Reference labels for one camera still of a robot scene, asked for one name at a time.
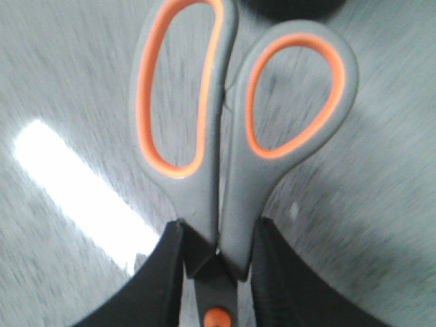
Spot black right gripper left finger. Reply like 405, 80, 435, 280
69, 219, 219, 327

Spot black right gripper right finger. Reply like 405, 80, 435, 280
251, 217, 386, 327

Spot grey orange scissors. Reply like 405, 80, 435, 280
129, 1, 358, 326

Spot black mesh pen holder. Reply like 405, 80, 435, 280
238, 0, 345, 22

